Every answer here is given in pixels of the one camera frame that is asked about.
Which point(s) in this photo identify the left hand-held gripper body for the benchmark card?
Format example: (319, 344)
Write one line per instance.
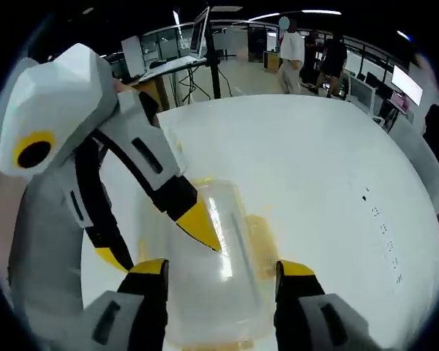
(58, 106)

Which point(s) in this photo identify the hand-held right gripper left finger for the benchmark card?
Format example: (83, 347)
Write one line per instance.
(142, 311)

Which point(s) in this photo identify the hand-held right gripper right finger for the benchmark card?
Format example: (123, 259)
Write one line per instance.
(296, 311)

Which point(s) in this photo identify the person's left hand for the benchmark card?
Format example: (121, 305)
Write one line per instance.
(121, 86)

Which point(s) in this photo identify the brown wooden cabinet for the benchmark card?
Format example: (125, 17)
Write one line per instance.
(151, 93)

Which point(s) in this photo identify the silver laptop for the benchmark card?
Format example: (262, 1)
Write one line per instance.
(183, 64)

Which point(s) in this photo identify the white panel board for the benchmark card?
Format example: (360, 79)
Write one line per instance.
(133, 56)

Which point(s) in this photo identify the black tripod stand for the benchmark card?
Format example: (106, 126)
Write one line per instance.
(213, 62)

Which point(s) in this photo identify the long curved ceiling light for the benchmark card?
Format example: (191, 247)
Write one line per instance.
(296, 14)

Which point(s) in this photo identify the small pink monitor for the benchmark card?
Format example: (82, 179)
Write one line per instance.
(398, 101)

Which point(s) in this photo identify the white computer monitor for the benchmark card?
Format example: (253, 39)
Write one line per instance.
(407, 85)

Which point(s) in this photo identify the small ceiling light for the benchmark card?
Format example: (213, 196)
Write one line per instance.
(405, 35)

